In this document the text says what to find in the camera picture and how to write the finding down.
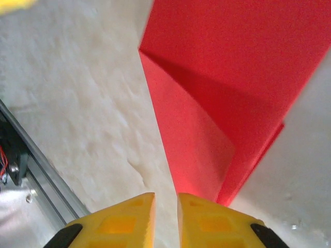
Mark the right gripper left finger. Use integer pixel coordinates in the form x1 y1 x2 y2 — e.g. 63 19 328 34
48 192 156 248

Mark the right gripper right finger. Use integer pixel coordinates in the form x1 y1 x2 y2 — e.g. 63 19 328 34
177 192 288 248

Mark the wide aluminium base rail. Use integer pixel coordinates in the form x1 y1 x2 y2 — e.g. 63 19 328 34
0 99 92 248

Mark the red paper sheet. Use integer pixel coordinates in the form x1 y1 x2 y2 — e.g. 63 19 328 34
138 0 331 207

